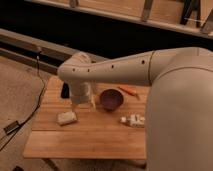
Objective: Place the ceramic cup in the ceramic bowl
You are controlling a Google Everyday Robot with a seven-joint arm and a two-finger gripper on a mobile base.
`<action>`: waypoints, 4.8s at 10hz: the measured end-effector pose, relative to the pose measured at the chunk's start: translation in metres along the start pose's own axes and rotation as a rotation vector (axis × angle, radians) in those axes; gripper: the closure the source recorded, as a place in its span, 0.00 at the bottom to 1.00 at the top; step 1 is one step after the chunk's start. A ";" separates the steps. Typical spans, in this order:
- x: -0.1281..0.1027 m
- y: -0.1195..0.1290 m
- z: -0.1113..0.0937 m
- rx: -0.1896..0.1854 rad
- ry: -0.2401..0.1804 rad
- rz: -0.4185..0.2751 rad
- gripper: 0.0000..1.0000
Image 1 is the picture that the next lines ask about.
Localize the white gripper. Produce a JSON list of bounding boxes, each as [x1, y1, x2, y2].
[[69, 82, 91, 104]]

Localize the translucent ceramic cup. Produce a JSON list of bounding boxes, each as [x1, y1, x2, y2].
[[71, 101, 96, 112]]

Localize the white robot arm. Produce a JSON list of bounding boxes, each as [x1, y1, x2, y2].
[[57, 47, 213, 171]]

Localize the dark purple ceramic bowl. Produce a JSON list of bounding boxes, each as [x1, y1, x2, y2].
[[99, 89, 124, 111]]

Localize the black phone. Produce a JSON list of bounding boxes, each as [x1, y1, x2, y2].
[[61, 83, 70, 99]]

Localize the beige sponge block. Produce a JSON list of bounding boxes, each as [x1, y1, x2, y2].
[[57, 111, 77, 125]]

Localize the wooden table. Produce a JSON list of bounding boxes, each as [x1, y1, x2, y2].
[[23, 76, 149, 160]]

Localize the orange carrot toy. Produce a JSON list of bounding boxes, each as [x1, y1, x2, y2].
[[118, 85, 140, 100]]

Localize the white plastic bottle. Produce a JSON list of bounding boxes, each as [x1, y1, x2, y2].
[[120, 114, 145, 127]]

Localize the black power adapter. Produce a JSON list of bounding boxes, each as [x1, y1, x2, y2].
[[4, 121, 20, 135]]

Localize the black cable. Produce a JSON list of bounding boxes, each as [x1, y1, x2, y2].
[[0, 49, 47, 151]]

